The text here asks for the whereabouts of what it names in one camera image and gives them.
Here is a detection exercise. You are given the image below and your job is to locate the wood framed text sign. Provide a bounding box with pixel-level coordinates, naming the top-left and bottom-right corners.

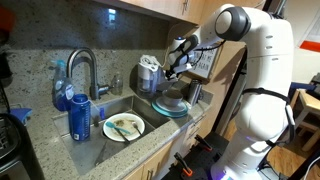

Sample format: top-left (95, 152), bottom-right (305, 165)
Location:
top-left (186, 46), bottom-right (224, 84)

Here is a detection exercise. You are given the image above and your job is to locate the red object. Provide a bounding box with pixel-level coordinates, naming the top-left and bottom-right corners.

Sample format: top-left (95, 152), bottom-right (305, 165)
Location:
top-left (0, 6), bottom-right (16, 33)

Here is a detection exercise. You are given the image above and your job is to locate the wooden lower cabinet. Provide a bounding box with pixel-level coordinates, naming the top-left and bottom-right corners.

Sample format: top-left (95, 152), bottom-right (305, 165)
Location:
top-left (121, 111), bottom-right (210, 180)

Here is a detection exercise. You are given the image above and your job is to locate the black handled knife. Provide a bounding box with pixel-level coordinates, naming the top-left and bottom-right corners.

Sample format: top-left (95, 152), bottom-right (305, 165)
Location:
top-left (113, 126), bottom-right (132, 145)

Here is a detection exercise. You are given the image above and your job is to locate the white red wall poster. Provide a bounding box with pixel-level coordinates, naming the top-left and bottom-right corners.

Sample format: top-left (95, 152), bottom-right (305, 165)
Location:
top-left (298, 16), bottom-right (320, 54)

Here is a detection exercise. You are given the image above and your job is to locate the stacked plates and bowl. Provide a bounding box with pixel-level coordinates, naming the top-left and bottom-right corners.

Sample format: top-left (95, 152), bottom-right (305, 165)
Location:
top-left (151, 97), bottom-right (190, 119)

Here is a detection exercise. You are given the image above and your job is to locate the stainless steel sink basin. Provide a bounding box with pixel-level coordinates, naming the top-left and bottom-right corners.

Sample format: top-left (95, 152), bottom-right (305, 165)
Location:
top-left (53, 94), bottom-right (172, 176)

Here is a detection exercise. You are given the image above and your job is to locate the grey bowl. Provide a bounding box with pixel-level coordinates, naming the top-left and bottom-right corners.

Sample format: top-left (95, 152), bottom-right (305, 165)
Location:
top-left (161, 89), bottom-right (185, 108)

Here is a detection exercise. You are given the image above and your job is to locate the black orange clamp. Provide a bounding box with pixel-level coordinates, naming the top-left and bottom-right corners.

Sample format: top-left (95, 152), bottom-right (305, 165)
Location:
top-left (194, 134), bottom-right (214, 152)
top-left (173, 152), bottom-right (194, 177)

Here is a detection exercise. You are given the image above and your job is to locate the blue plastic item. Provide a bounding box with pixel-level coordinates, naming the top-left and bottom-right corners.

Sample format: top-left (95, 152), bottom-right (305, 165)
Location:
top-left (9, 107), bottom-right (34, 125)

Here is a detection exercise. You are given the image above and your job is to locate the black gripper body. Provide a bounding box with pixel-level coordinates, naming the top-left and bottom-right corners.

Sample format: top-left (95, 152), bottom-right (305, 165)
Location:
top-left (162, 65), bottom-right (180, 84)

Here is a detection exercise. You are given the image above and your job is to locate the black countertop appliance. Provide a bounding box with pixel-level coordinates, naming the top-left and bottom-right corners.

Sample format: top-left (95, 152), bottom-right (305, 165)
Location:
top-left (0, 112), bottom-right (46, 180)

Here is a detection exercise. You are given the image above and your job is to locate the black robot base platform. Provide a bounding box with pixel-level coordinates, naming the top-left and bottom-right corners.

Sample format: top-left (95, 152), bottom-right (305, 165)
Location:
top-left (161, 131), bottom-right (232, 180)

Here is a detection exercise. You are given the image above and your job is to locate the wooden upper cabinet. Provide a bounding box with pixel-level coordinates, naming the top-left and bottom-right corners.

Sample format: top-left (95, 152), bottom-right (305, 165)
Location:
top-left (93, 0), bottom-right (206, 26)

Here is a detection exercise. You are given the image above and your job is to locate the white water filter pitcher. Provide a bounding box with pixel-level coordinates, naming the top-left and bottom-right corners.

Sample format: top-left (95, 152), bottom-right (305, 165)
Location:
top-left (137, 63), bottom-right (160, 95)

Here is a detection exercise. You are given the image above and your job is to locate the small white plate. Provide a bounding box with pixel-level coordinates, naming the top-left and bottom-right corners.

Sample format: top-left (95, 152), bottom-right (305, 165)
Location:
top-left (155, 96), bottom-right (188, 114)

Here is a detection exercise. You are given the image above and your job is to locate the metal fork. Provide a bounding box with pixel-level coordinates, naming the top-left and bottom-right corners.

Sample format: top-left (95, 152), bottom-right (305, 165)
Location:
top-left (131, 120), bottom-right (145, 137)

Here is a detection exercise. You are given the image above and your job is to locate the black metal stand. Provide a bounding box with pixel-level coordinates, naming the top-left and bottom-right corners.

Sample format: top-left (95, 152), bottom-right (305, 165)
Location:
top-left (211, 43), bottom-right (250, 134)

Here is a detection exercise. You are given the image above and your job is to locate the large white dirty plate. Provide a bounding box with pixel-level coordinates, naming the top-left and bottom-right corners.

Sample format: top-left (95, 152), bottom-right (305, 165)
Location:
top-left (102, 112), bottom-right (147, 143)

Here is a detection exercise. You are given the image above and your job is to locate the steel tumbler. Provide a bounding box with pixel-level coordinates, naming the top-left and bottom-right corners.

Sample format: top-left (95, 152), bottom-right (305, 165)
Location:
top-left (187, 78), bottom-right (204, 106)

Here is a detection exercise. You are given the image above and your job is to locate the wooden chair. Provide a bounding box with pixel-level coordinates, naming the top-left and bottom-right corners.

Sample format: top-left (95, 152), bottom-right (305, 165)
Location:
top-left (289, 88), bottom-right (320, 153)

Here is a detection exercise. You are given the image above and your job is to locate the blue spray bottle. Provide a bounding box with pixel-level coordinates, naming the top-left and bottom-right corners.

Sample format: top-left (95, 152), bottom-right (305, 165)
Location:
top-left (51, 59), bottom-right (75, 112)

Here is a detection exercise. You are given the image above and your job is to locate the blue water bottle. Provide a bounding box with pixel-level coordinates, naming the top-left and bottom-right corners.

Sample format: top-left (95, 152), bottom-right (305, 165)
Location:
top-left (68, 93), bottom-right (93, 142)

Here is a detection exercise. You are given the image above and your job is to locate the teal spatula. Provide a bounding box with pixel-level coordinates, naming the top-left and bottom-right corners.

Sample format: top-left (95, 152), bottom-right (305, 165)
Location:
top-left (105, 121), bottom-right (132, 136)

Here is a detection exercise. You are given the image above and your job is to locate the dark metal faucet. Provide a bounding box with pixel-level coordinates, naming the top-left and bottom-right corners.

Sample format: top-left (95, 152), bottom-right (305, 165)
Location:
top-left (66, 47), bottom-right (111, 101)

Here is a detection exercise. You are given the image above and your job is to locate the white crumpled cloth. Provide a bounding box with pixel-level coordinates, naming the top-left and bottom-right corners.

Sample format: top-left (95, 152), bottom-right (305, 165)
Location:
top-left (139, 54), bottom-right (163, 72)

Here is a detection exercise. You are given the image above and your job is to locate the wooden cabinet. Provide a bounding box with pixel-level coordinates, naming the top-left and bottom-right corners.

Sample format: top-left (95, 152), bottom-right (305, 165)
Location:
top-left (93, 0), bottom-right (206, 26)
top-left (121, 111), bottom-right (210, 180)

